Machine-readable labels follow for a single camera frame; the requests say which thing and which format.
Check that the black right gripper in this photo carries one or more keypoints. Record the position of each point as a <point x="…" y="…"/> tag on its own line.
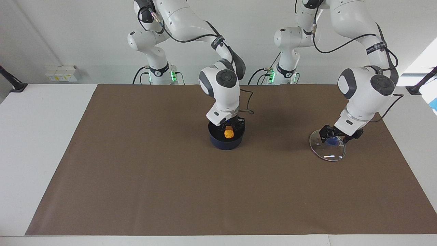
<point x="239" y="122"/>

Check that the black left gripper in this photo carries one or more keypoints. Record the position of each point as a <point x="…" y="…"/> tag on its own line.
<point x="344" y="133"/>

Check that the yellow corn cob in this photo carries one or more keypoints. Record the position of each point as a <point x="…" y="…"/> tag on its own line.
<point x="228" y="132"/>

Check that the glass lid with blue knob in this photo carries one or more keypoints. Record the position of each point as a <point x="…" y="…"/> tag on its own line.
<point x="327" y="152"/>

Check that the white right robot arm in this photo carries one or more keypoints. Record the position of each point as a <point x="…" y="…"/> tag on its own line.
<point x="225" y="92"/>

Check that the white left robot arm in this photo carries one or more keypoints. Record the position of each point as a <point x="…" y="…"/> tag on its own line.
<point x="362" y="92"/>

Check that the brown table mat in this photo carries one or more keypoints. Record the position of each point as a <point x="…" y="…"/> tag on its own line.
<point x="170" y="191"/>

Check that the blue object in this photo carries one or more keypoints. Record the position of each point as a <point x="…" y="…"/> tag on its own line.
<point x="434" y="104"/>

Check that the black camera stand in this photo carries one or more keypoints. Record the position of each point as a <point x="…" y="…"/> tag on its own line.
<point x="417" y="89"/>
<point x="15" y="85"/>

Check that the white wall socket box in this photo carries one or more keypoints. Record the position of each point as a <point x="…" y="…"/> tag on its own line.
<point x="61" y="73"/>

